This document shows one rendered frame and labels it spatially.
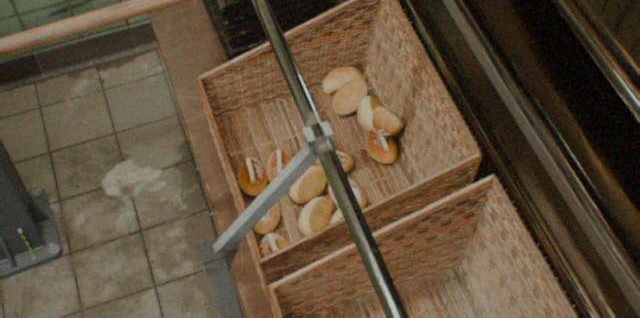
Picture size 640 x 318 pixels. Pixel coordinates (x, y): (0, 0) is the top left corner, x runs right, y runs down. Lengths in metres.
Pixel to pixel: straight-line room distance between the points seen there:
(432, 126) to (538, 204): 0.45
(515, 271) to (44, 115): 1.93
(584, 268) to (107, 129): 1.97
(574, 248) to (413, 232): 0.39
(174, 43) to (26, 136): 0.87
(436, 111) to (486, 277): 0.36
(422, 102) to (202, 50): 0.69
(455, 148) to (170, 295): 1.12
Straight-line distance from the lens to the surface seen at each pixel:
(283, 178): 1.81
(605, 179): 1.39
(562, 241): 1.88
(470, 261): 2.24
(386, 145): 2.42
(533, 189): 1.94
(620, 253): 1.30
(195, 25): 2.85
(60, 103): 3.60
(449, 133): 2.23
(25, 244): 3.20
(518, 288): 2.07
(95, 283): 3.12
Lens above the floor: 2.49
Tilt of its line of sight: 49 degrees down
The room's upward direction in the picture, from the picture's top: 9 degrees counter-clockwise
